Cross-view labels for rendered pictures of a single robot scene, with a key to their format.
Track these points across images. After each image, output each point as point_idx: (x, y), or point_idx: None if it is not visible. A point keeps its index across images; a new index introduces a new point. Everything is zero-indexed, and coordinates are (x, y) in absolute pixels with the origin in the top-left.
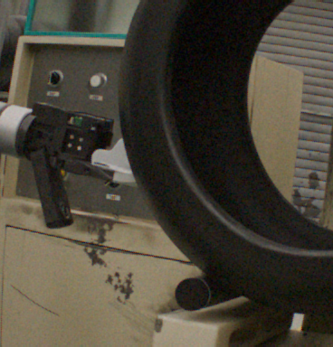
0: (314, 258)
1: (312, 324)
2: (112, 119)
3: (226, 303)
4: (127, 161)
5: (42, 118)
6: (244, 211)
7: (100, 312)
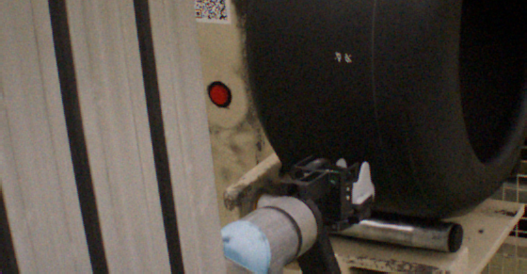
0: (512, 153)
1: None
2: (311, 156)
3: (346, 246)
4: (369, 180)
5: (314, 196)
6: None
7: None
